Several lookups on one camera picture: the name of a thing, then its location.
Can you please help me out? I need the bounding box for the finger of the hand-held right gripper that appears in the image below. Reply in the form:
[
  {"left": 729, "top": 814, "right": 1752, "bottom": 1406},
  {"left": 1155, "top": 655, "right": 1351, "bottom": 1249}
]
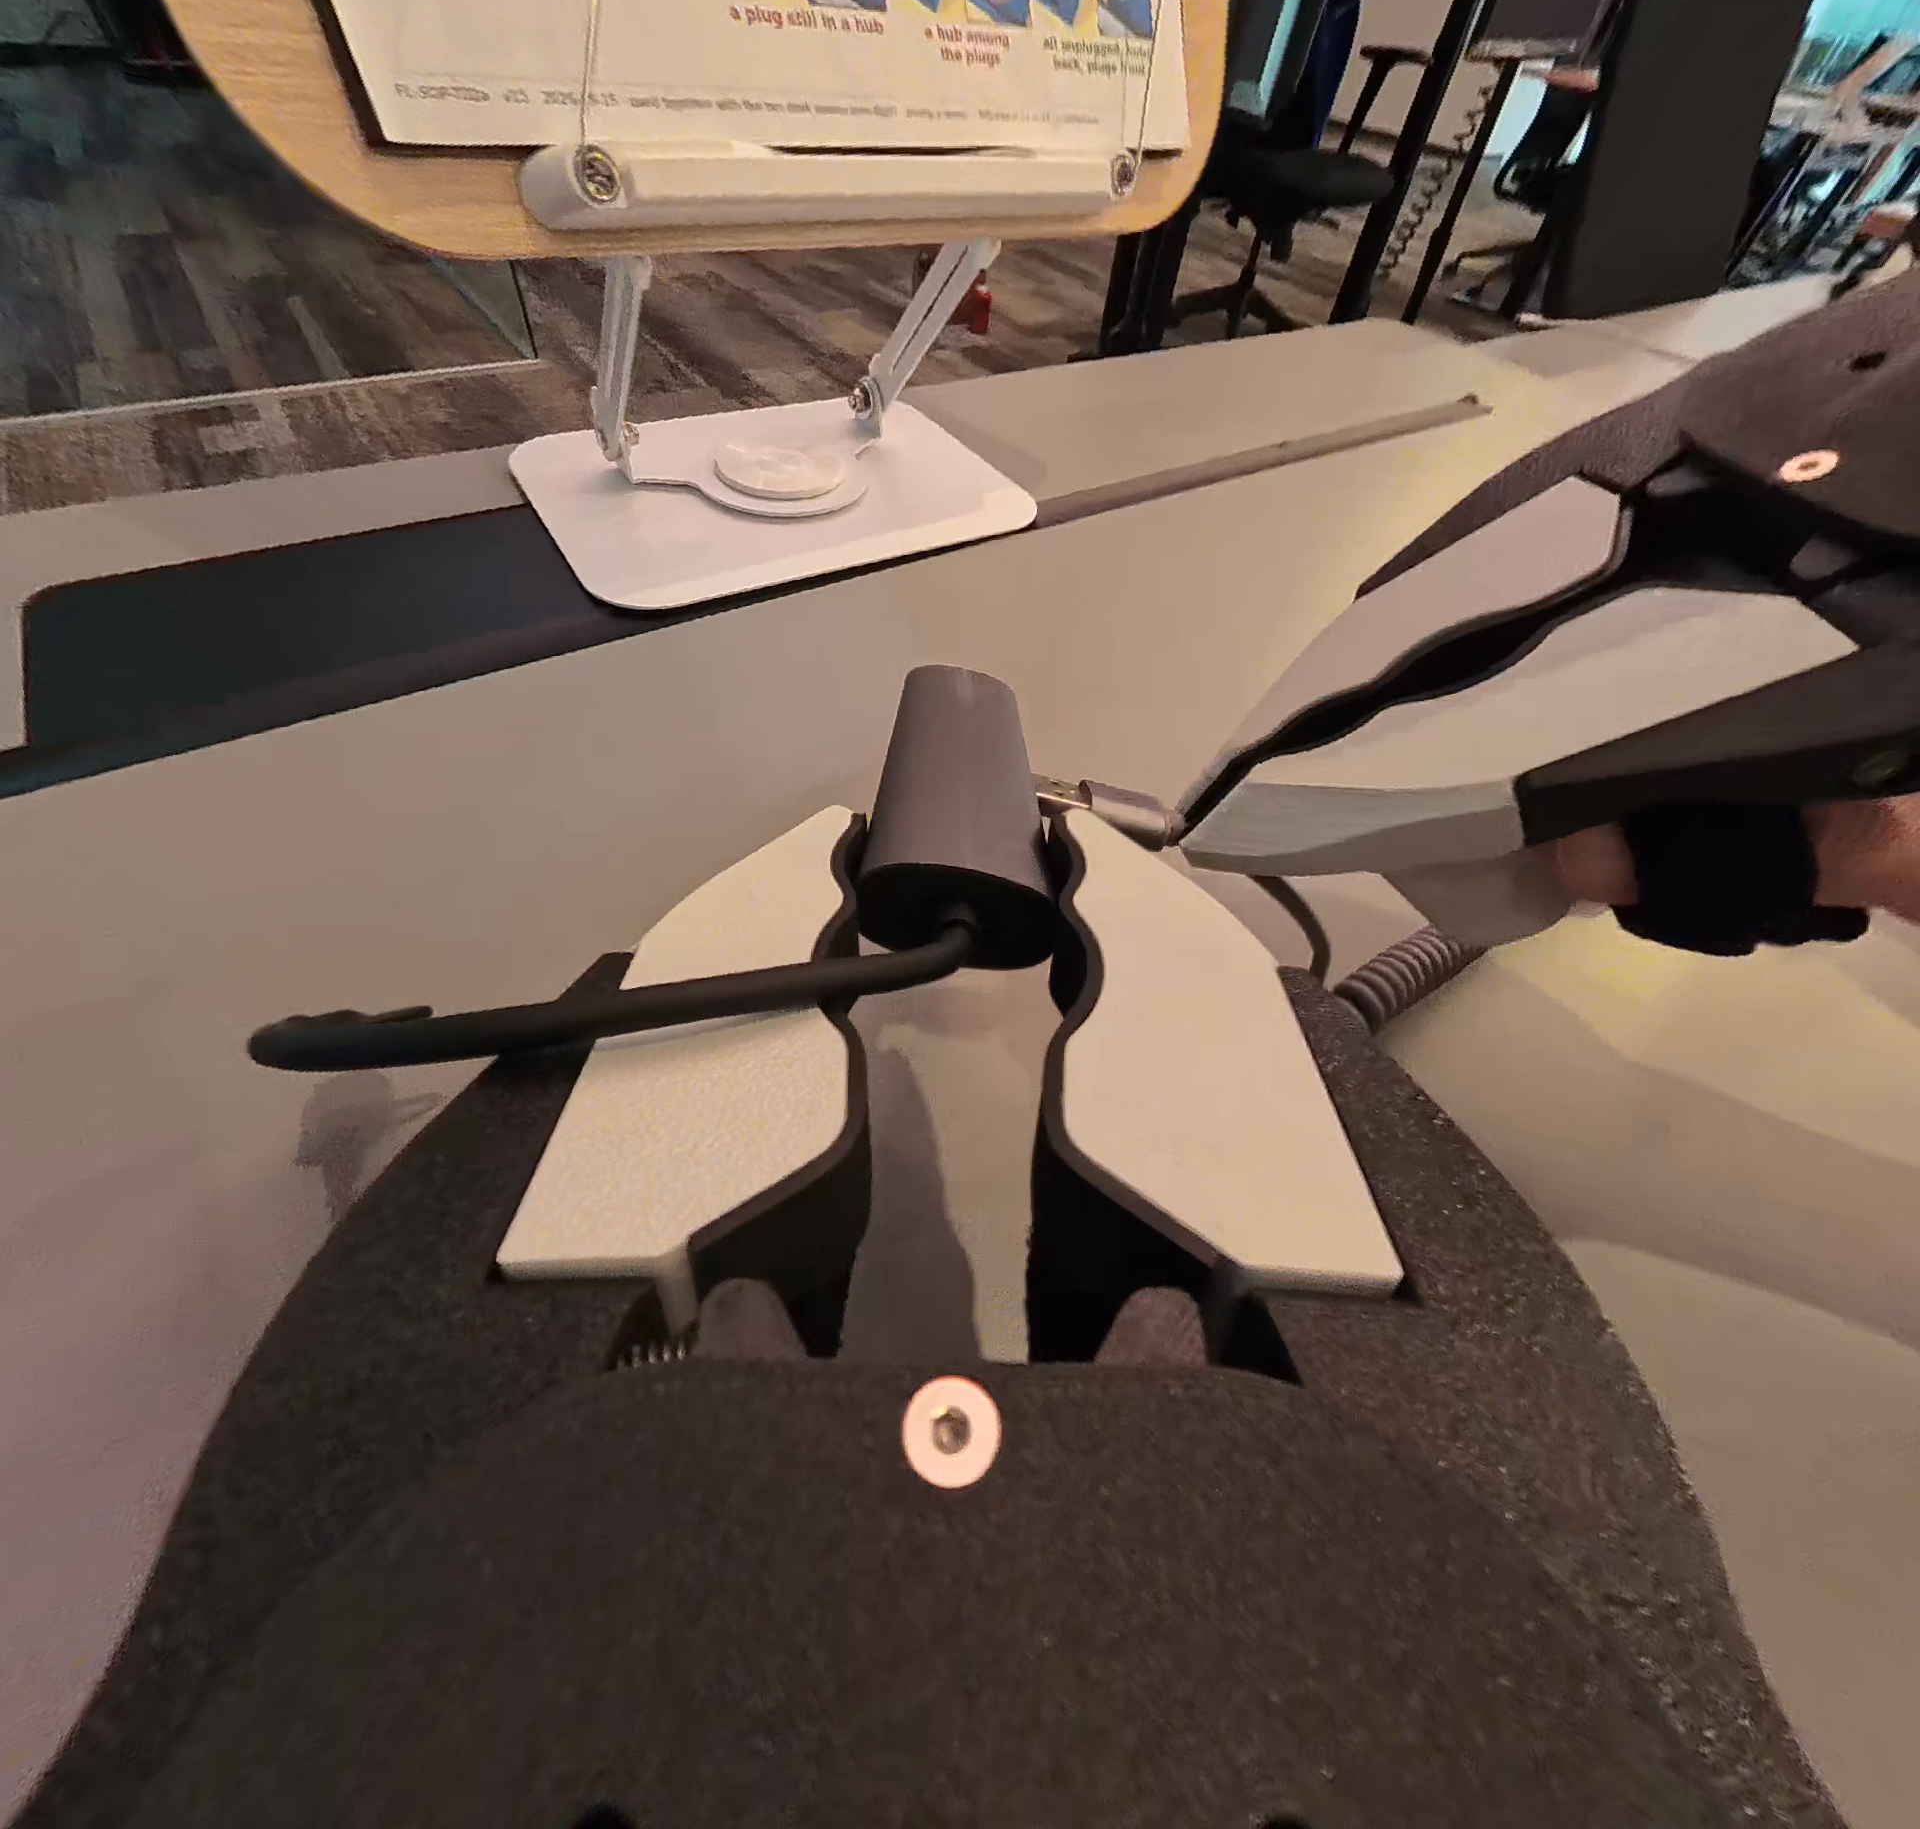
[
  {"left": 1213, "top": 476, "right": 1632, "bottom": 804},
  {"left": 1175, "top": 588, "right": 1864, "bottom": 881}
]

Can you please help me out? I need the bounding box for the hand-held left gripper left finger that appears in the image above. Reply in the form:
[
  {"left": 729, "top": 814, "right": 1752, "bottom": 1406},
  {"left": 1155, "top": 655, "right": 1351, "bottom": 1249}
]
[{"left": 493, "top": 806, "right": 873, "bottom": 1336}]

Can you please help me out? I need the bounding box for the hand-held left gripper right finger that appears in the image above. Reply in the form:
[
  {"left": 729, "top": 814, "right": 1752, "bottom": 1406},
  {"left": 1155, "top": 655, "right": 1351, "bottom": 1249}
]
[{"left": 1037, "top": 806, "right": 1409, "bottom": 1294}]

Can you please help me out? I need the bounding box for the black hub cable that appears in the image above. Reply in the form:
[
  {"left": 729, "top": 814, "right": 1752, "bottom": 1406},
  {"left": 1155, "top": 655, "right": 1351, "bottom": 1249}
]
[{"left": 243, "top": 920, "right": 981, "bottom": 1077}]

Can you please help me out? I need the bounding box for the silver usb cable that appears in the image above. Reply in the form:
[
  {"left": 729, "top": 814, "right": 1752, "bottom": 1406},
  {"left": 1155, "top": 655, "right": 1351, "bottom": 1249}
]
[{"left": 1032, "top": 767, "right": 1472, "bottom": 1031}]

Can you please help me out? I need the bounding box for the person's right hand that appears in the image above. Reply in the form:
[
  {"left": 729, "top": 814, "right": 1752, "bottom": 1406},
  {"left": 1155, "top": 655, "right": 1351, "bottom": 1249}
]
[{"left": 1549, "top": 792, "right": 1920, "bottom": 961}]

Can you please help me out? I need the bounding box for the black mesh swivel chair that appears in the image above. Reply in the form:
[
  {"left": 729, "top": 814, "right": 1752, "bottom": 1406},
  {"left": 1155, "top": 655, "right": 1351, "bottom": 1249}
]
[{"left": 1167, "top": 40, "right": 1436, "bottom": 350}]

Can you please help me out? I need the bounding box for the black framed cabinet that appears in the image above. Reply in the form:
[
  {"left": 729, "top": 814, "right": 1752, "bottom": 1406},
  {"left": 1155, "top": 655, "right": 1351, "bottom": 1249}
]
[{"left": 1220, "top": 0, "right": 1363, "bottom": 154}]

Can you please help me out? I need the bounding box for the printed instruction sheet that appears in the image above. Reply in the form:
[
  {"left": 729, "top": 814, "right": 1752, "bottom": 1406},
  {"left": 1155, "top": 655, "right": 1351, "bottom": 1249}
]
[{"left": 283, "top": 0, "right": 1198, "bottom": 155}]

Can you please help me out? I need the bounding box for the black coiled cord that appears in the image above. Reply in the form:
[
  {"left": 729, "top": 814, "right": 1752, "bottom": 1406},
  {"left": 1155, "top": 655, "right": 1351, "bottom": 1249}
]
[{"left": 1378, "top": 100, "right": 1483, "bottom": 283}]

